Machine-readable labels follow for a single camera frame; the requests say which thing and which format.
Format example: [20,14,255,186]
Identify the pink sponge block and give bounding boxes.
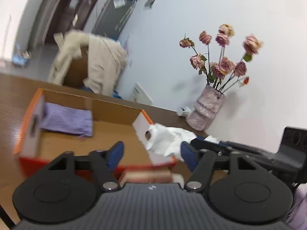
[119,170,173,186]

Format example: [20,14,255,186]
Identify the white cloth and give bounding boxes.
[144,122,219,157]

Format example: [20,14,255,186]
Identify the pink ceramic vase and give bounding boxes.
[186,85,225,131]

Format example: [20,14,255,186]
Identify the purple folded towel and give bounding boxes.
[41,102,94,137]

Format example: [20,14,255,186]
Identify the orange cardboard box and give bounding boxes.
[13,88,177,177]

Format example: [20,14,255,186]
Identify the dried pink roses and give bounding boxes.
[179,24,263,94]

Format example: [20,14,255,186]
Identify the brown cardboard box behind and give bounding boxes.
[63,46,88,89]

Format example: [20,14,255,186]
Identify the beige coat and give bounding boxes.
[48,30,127,96]

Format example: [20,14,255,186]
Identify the blue small stool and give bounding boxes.
[12,51,31,67]

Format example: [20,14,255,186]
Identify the grey refrigerator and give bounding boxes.
[91,0,137,40]

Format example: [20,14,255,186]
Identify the dark brown door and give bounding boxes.
[45,0,98,44]

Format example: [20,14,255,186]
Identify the wall picture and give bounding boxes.
[144,0,156,9]

